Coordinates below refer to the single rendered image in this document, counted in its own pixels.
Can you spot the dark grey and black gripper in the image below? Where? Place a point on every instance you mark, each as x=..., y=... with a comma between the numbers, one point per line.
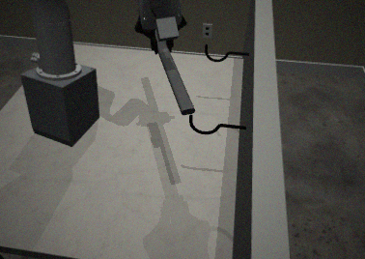
x=146, y=19

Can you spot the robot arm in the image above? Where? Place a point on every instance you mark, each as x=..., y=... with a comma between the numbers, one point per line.
x=52, y=25

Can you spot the grey bar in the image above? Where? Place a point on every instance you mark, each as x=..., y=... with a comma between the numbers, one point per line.
x=184, y=102

